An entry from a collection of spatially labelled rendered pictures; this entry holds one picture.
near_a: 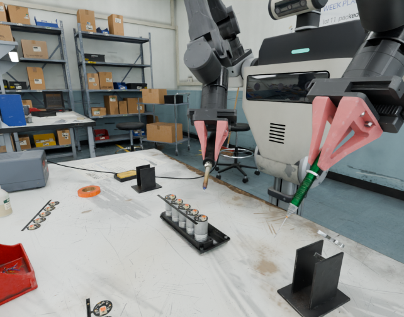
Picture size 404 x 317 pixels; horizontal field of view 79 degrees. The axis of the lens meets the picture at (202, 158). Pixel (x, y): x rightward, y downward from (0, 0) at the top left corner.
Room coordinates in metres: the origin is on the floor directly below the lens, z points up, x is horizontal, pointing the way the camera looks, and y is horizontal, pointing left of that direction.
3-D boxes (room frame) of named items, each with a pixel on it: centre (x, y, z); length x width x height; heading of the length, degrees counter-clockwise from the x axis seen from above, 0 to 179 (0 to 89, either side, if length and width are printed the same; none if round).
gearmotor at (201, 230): (0.40, 0.00, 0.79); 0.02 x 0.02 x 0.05
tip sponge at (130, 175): (0.77, 0.25, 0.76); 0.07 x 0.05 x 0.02; 133
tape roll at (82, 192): (0.64, 0.32, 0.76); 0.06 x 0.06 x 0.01
